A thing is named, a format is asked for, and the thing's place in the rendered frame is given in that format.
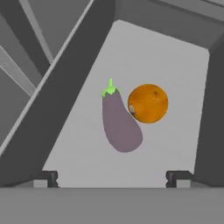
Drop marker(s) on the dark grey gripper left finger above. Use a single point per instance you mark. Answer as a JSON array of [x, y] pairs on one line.
[[52, 178]]

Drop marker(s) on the dark grey fridge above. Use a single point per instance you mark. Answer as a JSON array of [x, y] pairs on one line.
[[73, 73]]

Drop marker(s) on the light grey fridge shelf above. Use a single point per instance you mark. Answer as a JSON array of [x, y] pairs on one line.
[[163, 64]]

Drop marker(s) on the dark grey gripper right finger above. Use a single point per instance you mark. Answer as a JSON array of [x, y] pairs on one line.
[[172, 178]]

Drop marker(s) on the purple eggplant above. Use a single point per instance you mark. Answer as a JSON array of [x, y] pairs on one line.
[[121, 128]]

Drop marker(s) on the grey fridge door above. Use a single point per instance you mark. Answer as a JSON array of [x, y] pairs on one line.
[[17, 110]]

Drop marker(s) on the orange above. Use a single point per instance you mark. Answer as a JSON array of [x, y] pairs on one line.
[[148, 103]]

